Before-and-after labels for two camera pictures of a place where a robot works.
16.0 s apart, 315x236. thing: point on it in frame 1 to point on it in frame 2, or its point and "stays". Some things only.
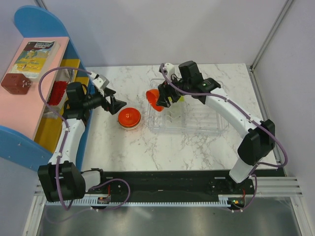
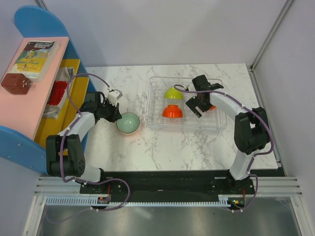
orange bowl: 152,95 to 172,111
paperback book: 36,59 stays
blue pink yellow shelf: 32,86 stays
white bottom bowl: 130,127 to 130,133
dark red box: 16,83 stays
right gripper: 165,91 to 192,103
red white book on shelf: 58,89 stays
